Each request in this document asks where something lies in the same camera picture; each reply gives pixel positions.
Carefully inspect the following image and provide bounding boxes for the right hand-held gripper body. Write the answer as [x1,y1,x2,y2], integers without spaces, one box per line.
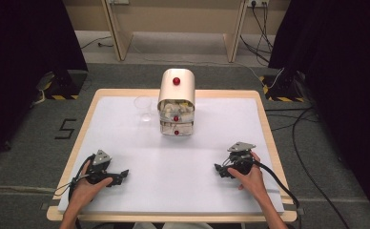
[221,141,257,177]

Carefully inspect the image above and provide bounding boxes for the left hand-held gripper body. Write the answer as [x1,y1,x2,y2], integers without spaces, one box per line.
[85,149,124,187]

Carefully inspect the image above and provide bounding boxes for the person's right hand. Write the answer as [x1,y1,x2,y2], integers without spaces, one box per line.
[226,151,267,202]

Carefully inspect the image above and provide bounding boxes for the person's left hand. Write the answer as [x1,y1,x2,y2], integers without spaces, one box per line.
[68,159,114,212]

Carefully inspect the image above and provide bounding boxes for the white table mat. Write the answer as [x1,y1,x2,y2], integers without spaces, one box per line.
[57,95,285,215]

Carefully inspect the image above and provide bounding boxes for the wooden table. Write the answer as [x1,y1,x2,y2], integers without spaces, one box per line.
[46,88,298,223]

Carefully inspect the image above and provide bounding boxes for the clear plastic cup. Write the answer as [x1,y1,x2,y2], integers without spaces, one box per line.
[133,95,154,123]

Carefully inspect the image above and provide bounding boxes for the black stand base striped tape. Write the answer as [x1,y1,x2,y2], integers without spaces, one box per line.
[258,67,311,103]
[35,70,89,101]

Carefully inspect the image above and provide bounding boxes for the cream mini drawer cabinet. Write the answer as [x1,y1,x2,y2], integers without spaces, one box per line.
[156,68,196,137]

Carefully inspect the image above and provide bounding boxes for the black curtain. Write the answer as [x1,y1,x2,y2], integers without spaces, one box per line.
[267,0,370,220]
[0,0,90,166]

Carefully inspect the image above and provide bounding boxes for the left hand-held gripper cable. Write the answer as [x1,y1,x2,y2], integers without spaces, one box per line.
[52,154,97,229]

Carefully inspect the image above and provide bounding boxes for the hand-held gripper cable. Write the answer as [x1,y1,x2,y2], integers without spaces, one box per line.
[252,159,301,212]
[52,154,97,229]

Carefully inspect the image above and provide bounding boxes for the right hand-held gripper cable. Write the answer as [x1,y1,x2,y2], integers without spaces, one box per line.
[252,159,301,212]

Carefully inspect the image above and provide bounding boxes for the black floor cable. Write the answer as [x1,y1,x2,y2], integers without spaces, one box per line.
[263,106,353,229]

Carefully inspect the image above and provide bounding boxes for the black hanging power cables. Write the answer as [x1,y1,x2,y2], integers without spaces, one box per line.
[239,2,275,65]

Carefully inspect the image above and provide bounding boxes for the light wooden desk frame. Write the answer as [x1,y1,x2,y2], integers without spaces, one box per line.
[100,0,250,64]

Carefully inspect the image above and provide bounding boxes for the white wall power socket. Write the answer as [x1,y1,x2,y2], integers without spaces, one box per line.
[247,0,270,9]

